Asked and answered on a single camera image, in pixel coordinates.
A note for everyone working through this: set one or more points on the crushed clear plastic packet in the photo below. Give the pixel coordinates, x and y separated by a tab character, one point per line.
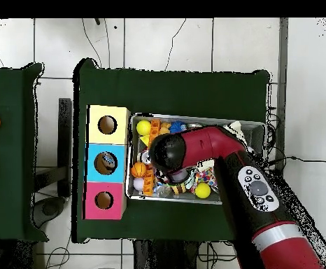
108	159

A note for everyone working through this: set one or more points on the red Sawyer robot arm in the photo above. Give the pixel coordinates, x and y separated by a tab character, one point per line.
202	143

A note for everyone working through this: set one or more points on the wooden box with three holes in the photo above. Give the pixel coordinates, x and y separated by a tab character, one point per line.
93	134

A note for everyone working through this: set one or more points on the silver mesh bin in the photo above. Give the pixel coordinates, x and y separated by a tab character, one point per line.
256	134

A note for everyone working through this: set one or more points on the orange plastic building block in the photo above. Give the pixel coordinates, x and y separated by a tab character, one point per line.
149	185
155	129

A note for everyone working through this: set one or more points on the blue spiky toy with eyes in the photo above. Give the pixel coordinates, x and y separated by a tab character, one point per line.
177	126

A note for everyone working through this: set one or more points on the yellow ball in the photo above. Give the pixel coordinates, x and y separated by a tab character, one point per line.
143	127
202	190

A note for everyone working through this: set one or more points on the orange toy basketball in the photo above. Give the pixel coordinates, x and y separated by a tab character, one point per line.
138	169

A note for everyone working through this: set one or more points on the white ball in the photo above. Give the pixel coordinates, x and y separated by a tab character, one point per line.
138	183

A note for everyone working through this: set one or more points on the yellow black striped plush toy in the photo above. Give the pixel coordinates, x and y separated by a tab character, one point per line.
179	189

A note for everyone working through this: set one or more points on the dark green table cloth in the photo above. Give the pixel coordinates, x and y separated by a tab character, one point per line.
6	168
165	89

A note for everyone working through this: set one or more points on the cream knitted cloth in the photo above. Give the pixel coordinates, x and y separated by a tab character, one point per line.
237	127

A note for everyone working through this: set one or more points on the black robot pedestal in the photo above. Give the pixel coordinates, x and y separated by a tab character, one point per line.
163	255

